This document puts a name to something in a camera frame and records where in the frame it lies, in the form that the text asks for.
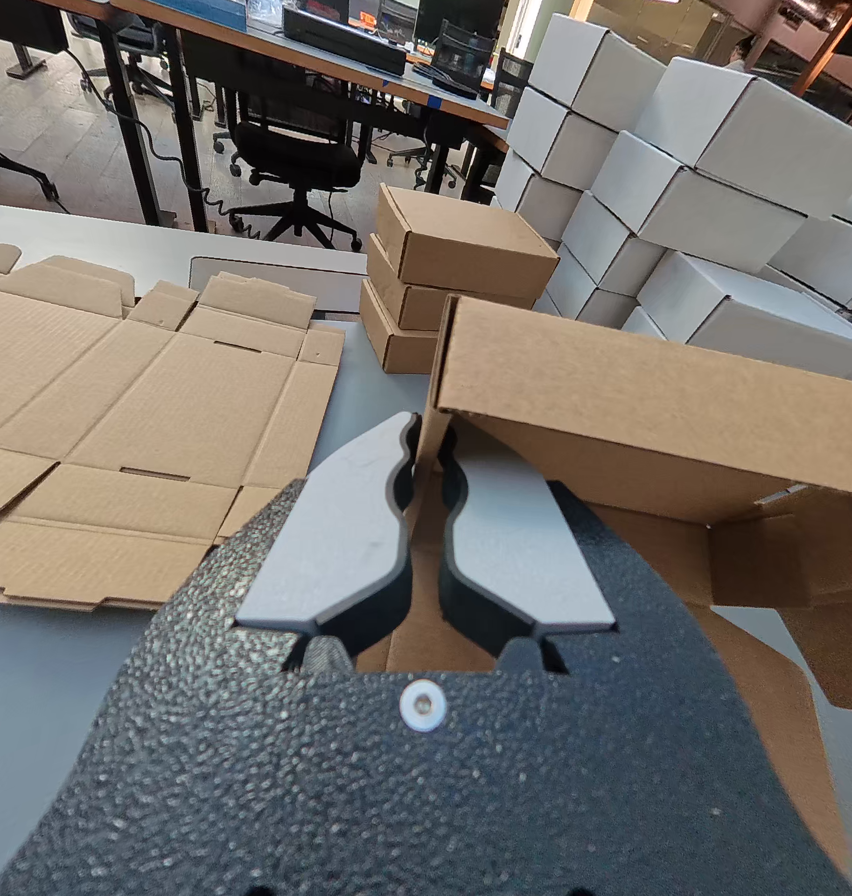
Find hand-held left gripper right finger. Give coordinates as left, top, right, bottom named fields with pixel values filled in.
left=436, top=429, right=619, bottom=660

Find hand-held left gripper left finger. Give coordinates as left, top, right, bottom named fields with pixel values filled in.
left=234, top=411, right=423, bottom=660

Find small folded brown cardboard box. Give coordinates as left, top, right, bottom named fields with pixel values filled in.
left=366, top=234, right=539, bottom=332
left=375, top=182, right=561, bottom=304
left=359, top=279, right=446, bottom=376

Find blue flat box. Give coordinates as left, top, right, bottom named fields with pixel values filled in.
left=166, top=0, right=250, bottom=33

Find stack of flat cardboard sheets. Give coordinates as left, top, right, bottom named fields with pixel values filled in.
left=0, top=242, right=347, bottom=614

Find black office chair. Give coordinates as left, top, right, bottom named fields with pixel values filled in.
left=0, top=132, right=61, bottom=212
left=225, top=90, right=365, bottom=254

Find stack of white cardboard boxes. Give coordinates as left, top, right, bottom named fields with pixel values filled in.
left=495, top=12, right=852, bottom=384

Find black mesh desk organizer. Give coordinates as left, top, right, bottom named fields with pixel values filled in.
left=432, top=20, right=498, bottom=100

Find long black bar device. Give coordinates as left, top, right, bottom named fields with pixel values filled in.
left=281, top=6, right=409, bottom=78

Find wooden-edged office desk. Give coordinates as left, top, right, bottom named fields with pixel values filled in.
left=34, top=0, right=512, bottom=233
left=0, top=0, right=71, bottom=79

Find black computer monitor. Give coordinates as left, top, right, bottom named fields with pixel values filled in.
left=412, top=0, right=509, bottom=49

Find grey table cable hatch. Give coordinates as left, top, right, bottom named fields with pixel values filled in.
left=189, top=255, right=369, bottom=323

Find black coiled cable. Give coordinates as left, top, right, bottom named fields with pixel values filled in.
left=68, top=49, right=260, bottom=240

